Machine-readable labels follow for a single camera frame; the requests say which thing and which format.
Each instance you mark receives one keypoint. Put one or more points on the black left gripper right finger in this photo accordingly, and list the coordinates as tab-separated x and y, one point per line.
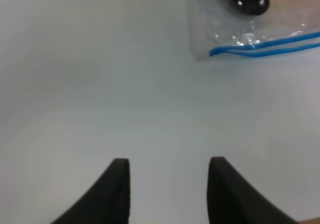
231	199

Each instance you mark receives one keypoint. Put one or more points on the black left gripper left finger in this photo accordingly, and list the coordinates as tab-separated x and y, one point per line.
108	201

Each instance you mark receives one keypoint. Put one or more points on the clear zip bag blue seal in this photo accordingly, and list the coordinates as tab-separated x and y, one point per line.
287	26

